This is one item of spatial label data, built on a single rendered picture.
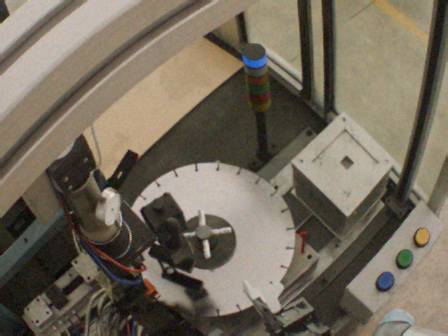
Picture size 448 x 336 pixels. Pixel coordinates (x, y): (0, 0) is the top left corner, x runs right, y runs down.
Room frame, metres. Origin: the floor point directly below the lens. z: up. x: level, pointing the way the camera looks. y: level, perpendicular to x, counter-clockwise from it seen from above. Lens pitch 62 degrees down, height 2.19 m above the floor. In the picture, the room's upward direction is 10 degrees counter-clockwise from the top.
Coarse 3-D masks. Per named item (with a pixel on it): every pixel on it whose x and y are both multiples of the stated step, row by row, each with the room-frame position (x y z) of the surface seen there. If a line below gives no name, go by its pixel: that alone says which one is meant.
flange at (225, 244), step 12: (204, 216) 0.56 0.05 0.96; (216, 216) 0.55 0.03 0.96; (192, 228) 0.54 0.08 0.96; (216, 228) 0.53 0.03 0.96; (192, 240) 0.51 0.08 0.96; (216, 240) 0.50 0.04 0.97; (228, 240) 0.50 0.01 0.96; (216, 252) 0.48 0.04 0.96; (228, 252) 0.48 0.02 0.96; (204, 264) 0.46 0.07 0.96; (216, 264) 0.46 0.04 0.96
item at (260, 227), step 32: (160, 192) 0.63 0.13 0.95; (192, 192) 0.61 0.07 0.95; (224, 192) 0.60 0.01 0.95; (256, 192) 0.59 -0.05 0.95; (256, 224) 0.53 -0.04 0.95; (288, 224) 0.51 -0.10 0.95; (256, 256) 0.46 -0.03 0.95; (288, 256) 0.45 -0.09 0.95; (160, 288) 0.42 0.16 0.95; (192, 288) 0.41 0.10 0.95; (224, 288) 0.40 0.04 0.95
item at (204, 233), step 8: (200, 216) 0.54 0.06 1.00; (200, 224) 0.53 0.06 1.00; (200, 232) 0.51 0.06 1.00; (208, 232) 0.51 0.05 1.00; (216, 232) 0.50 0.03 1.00; (224, 232) 0.50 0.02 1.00; (200, 240) 0.50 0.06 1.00; (208, 240) 0.49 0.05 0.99; (208, 248) 0.48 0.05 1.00; (208, 256) 0.46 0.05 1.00
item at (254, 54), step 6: (246, 48) 0.78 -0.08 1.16; (252, 48) 0.78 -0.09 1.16; (258, 48) 0.78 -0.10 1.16; (264, 48) 0.78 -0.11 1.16; (246, 54) 0.77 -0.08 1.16; (252, 54) 0.77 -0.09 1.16; (258, 54) 0.76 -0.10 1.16; (264, 54) 0.76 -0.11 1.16; (246, 60) 0.76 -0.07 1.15; (252, 60) 0.75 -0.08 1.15; (258, 60) 0.75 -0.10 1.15; (264, 60) 0.76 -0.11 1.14; (252, 66) 0.75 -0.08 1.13; (258, 66) 0.75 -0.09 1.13
